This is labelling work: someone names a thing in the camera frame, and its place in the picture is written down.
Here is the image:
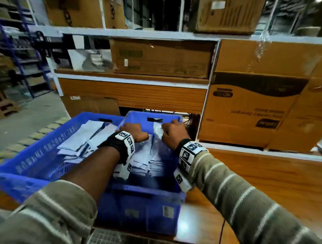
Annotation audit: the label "large brown cardboard box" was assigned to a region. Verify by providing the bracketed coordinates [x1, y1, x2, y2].
[109, 39, 217, 79]

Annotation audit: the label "person's right forearm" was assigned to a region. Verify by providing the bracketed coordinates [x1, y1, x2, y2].
[187, 150, 322, 244]

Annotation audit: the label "blue metal storage rack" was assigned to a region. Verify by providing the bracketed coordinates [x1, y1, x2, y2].
[0, 0, 52, 99]

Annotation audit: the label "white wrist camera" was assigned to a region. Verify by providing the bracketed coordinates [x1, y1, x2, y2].
[173, 168, 193, 193]
[112, 161, 133, 181]

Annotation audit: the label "person's left hand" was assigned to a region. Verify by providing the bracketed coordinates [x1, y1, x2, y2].
[115, 122, 150, 143]

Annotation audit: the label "person's left forearm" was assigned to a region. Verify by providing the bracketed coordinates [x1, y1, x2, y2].
[0, 146, 121, 244]

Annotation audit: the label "perforated blue plastic crate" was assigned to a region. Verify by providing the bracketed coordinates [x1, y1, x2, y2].
[0, 112, 125, 203]

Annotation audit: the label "tall brown cardboard box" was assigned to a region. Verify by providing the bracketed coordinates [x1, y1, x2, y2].
[195, 0, 266, 35]

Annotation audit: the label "stack of grey paper trays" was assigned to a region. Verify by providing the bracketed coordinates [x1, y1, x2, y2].
[89, 51, 105, 66]

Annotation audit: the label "wrist marker band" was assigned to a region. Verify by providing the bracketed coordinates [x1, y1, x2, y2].
[175, 138, 209, 174]
[97, 130, 136, 165]

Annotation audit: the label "black metal stand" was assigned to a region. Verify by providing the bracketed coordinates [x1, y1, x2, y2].
[35, 30, 63, 51]

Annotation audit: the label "white open box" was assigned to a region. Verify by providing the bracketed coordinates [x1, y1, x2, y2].
[67, 49, 114, 73]

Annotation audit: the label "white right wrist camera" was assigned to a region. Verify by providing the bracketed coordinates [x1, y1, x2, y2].
[173, 168, 193, 193]

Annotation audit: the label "left wrist marker band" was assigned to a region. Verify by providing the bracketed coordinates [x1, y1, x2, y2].
[97, 130, 136, 165]

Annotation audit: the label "flat cardboard sheet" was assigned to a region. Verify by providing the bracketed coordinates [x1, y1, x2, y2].
[60, 95, 121, 119]

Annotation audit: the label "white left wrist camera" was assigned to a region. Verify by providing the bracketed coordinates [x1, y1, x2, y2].
[112, 161, 133, 181]

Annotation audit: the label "brown wooden step stool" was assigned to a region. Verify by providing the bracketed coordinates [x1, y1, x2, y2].
[0, 91, 22, 120]

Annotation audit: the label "brown printed cardboard box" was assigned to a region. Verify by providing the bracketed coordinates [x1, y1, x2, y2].
[44, 0, 126, 29]

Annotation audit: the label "white packets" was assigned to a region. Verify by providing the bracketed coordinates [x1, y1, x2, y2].
[57, 120, 119, 164]
[130, 135, 176, 178]

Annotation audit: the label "white paper sheet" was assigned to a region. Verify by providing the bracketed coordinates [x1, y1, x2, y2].
[72, 35, 85, 50]

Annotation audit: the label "person's right hand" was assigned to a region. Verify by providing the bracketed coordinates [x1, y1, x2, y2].
[161, 119, 191, 151]

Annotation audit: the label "right wrist marker band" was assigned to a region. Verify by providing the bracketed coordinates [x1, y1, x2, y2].
[175, 138, 209, 174]

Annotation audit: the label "orange-brown box with handle hole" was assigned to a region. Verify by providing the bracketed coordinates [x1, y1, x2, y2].
[197, 39, 322, 153]

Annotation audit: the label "wooden pallet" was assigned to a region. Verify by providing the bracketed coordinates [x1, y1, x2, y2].
[0, 116, 70, 164]

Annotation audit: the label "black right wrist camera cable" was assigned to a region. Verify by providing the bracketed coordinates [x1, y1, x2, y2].
[219, 219, 226, 244]

